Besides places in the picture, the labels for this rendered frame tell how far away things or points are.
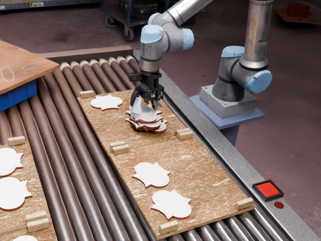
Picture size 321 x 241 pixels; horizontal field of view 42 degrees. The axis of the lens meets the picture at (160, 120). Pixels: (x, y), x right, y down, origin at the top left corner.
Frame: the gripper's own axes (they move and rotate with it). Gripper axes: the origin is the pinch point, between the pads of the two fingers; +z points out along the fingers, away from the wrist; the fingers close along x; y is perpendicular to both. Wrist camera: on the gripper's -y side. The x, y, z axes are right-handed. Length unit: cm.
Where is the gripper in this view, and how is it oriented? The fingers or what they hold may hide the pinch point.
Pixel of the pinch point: (143, 112)
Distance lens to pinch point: 161.7
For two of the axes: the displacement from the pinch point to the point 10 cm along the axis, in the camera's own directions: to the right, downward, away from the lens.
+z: -0.8, 8.3, 5.5
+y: 5.9, 4.8, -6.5
